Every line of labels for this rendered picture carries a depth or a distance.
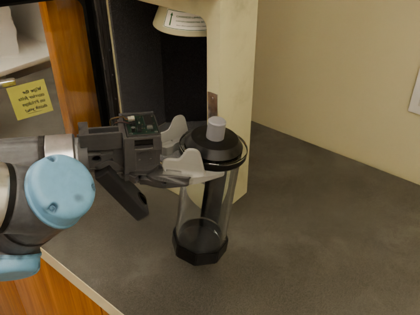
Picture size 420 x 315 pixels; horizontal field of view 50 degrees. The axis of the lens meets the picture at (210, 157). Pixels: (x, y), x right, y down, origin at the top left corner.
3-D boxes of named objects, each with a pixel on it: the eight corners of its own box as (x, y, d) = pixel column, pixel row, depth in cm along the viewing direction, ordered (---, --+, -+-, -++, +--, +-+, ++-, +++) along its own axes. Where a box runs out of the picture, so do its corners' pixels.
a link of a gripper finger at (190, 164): (225, 159, 62) (160, 149, 63) (220, 191, 65) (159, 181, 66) (227, 146, 64) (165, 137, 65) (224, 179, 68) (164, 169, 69)
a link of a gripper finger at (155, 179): (187, 184, 64) (127, 174, 64) (187, 192, 65) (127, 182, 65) (193, 165, 68) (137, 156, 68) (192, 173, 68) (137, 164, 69)
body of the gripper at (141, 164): (166, 137, 62) (77, 144, 59) (165, 184, 67) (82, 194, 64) (157, 109, 68) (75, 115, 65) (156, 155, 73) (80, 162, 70)
